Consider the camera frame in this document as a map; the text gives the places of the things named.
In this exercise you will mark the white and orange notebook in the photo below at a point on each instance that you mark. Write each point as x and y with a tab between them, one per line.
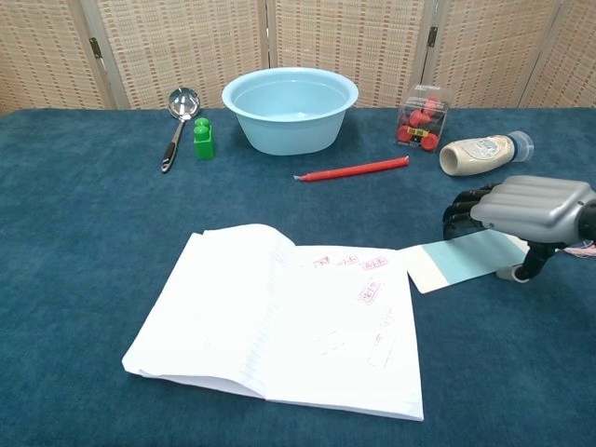
279	326

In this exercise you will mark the woven folding screen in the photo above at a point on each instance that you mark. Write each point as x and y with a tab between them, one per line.
186	46

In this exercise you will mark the dark blue table cloth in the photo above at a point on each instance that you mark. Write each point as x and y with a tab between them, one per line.
93	233

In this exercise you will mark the teal bookmark with pink tassel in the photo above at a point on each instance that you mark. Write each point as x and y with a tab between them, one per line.
465	261

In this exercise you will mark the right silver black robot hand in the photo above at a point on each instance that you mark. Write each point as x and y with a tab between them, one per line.
531	205

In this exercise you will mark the red pen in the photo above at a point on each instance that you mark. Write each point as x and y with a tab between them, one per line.
354	169

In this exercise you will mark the clear box of red pieces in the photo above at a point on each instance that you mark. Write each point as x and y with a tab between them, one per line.
421	123

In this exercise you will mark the green toy building block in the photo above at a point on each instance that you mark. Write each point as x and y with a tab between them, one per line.
204	144

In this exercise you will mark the light blue plastic bowl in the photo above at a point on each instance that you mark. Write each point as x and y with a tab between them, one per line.
288	121

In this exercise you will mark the beige squeeze bottle, blue cap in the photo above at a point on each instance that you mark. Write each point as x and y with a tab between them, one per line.
475	153

